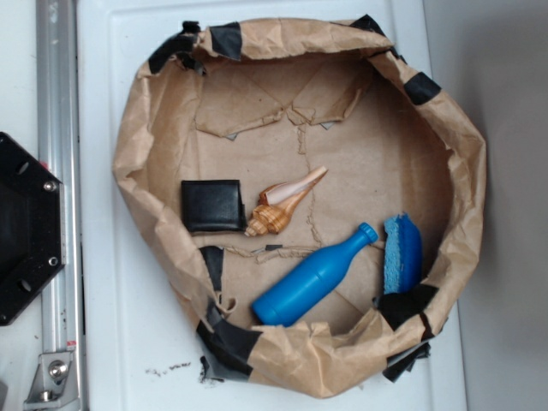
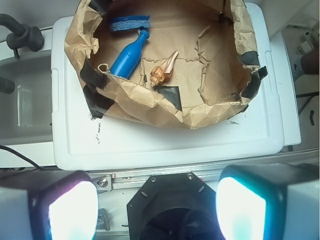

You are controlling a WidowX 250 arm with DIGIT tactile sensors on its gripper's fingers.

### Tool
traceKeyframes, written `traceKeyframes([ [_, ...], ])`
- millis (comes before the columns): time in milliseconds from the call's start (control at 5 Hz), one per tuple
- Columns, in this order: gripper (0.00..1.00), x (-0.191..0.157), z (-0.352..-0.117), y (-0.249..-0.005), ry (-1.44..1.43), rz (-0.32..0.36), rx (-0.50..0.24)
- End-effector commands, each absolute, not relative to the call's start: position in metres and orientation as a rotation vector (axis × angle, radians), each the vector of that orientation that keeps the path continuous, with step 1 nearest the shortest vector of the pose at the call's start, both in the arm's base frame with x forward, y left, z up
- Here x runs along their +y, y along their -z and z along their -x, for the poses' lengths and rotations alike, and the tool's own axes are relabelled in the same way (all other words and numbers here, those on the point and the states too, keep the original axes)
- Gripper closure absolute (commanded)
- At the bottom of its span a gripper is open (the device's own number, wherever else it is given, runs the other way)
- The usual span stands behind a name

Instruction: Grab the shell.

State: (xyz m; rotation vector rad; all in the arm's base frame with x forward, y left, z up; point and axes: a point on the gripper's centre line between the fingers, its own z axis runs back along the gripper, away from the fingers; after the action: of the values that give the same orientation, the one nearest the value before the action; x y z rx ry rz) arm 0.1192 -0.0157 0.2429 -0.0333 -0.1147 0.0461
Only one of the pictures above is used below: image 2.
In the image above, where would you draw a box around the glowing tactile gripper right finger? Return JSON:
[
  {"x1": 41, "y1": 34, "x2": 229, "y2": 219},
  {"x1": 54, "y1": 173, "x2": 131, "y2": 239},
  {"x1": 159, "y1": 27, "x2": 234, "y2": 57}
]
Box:
[{"x1": 215, "y1": 163, "x2": 320, "y2": 240}]

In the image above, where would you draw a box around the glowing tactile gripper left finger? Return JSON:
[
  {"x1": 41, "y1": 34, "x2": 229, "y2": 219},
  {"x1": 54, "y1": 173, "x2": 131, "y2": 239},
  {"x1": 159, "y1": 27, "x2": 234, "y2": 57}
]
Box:
[{"x1": 0, "y1": 169, "x2": 99, "y2": 240}]

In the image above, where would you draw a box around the orange conch shell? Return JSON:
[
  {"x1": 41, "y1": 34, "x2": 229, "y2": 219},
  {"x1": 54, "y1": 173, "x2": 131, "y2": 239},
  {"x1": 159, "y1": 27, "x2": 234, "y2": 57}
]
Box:
[{"x1": 150, "y1": 50, "x2": 179, "y2": 87}]

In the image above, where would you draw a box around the white plastic tray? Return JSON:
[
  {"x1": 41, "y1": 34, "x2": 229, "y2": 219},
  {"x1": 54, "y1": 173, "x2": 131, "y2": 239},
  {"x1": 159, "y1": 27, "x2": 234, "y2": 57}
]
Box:
[{"x1": 51, "y1": 2, "x2": 285, "y2": 171}]

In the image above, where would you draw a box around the white sink basin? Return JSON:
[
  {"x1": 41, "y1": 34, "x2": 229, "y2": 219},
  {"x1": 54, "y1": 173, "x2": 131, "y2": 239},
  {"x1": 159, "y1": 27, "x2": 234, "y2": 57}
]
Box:
[{"x1": 0, "y1": 50, "x2": 53, "y2": 146}]

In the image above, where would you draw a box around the crumpled brown paper liner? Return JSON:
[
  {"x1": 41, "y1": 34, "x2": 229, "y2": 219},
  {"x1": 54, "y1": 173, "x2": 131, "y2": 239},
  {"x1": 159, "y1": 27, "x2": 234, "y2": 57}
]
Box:
[{"x1": 64, "y1": 0, "x2": 268, "y2": 130}]

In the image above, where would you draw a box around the blue plastic bottle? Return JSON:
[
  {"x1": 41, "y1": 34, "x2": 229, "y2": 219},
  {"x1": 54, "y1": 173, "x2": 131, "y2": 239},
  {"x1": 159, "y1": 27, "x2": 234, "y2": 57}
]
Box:
[{"x1": 110, "y1": 29, "x2": 150, "y2": 79}]

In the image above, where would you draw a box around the dark grey faucet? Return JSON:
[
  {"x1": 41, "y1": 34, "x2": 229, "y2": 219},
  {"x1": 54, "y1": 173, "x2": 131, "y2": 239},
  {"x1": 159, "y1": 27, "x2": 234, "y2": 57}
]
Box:
[{"x1": 0, "y1": 13, "x2": 45, "y2": 59}]

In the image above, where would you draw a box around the blue sponge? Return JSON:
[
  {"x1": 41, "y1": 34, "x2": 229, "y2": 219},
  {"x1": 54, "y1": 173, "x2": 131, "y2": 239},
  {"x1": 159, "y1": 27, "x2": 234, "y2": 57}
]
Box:
[{"x1": 108, "y1": 15, "x2": 151, "y2": 32}]

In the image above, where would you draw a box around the black cable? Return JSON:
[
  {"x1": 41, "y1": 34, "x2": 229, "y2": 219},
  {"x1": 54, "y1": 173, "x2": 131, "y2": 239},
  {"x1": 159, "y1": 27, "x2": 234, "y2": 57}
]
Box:
[{"x1": 0, "y1": 145, "x2": 51, "y2": 171}]

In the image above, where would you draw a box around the aluminium frame rail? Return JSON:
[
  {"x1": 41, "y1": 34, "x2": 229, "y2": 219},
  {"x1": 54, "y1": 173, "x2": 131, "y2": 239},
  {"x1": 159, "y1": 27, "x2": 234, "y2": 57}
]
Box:
[{"x1": 88, "y1": 148, "x2": 320, "y2": 193}]

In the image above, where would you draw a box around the black octagonal mount plate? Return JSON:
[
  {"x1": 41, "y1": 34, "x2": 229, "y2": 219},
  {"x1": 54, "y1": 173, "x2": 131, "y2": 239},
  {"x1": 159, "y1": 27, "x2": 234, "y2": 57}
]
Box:
[{"x1": 127, "y1": 172, "x2": 224, "y2": 240}]

